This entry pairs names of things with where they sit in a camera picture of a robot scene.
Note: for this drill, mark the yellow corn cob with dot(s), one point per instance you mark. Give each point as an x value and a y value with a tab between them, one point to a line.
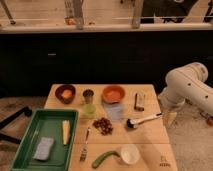
66	131

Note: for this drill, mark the metal fork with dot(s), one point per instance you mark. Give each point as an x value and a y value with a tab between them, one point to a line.
84	149

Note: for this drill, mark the orange food piece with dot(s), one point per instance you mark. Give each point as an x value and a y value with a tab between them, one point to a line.
66	94

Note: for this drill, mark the pile of brown nuts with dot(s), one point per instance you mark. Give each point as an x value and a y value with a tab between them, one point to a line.
103	125

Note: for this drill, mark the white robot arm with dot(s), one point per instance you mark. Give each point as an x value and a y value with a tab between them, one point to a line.
186	83

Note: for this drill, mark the dark brown bowl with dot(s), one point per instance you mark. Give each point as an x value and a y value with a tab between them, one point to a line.
60	90

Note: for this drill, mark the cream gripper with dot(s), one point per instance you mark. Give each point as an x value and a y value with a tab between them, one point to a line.
168	118

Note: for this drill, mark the green plastic tray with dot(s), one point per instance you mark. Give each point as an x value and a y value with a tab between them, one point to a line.
46	123

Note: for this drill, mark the green cucumber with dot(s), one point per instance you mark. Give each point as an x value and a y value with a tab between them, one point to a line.
96	163

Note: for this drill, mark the grey blue sponge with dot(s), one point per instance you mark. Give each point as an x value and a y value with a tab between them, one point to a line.
43	149

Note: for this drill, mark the white bowl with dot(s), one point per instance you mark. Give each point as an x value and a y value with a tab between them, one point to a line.
130	154

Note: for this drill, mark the green plastic cup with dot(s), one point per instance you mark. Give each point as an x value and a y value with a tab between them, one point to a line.
89	110

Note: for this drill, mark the black stand legs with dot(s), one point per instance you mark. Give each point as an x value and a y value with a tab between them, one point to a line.
9	122

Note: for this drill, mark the light blue cloth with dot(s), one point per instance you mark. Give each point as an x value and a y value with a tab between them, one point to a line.
114	111

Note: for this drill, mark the small metal cup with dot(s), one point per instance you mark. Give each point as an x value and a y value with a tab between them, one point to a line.
88	96

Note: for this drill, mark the white handled black brush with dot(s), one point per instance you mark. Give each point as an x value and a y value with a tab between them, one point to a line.
134	123

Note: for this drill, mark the red orange bowl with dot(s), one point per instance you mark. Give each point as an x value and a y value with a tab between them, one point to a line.
113	94

